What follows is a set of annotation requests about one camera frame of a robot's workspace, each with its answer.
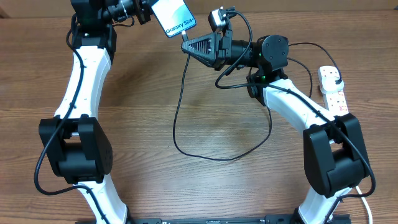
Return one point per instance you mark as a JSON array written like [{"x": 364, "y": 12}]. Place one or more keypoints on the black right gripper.
[{"x": 218, "y": 49}]

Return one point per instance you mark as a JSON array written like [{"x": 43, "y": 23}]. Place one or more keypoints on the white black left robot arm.
[{"x": 77, "y": 154}]

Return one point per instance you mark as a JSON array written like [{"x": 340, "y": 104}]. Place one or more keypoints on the Galaxy smartphone blue screen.
[{"x": 173, "y": 16}]

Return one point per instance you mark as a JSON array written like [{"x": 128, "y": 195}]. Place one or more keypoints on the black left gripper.
[{"x": 143, "y": 8}]

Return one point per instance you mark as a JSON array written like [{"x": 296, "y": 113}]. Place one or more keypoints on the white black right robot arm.
[{"x": 334, "y": 152}]

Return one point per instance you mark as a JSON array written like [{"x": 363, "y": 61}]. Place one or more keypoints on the white charger plug adapter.
[{"x": 329, "y": 85}]

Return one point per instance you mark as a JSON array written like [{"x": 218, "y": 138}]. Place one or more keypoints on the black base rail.
[{"x": 211, "y": 221}]

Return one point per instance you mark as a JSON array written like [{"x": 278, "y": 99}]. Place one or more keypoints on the white power strip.
[{"x": 334, "y": 102}]

